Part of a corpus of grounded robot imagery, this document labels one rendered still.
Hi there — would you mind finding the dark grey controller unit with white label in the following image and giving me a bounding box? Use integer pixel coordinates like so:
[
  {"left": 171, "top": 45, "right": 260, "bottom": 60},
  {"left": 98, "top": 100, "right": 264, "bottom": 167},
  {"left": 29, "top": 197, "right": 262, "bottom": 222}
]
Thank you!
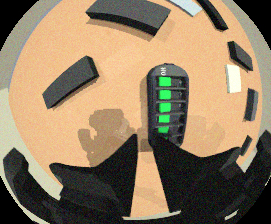
[{"left": 147, "top": 63, "right": 190, "bottom": 148}]

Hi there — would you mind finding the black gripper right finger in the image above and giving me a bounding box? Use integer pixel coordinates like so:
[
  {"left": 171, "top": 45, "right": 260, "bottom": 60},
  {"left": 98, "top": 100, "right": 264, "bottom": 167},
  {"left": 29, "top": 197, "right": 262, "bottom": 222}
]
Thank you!
[{"left": 151, "top": 133, "right": 241, "bottom": 213}]

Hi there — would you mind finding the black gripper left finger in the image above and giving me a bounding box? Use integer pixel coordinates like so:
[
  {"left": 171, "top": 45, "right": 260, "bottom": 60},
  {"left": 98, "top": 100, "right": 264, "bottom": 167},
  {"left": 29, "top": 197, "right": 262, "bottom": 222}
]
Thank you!
[{"left": 50, "top": 135, "right": 138, "bottom": 217}]

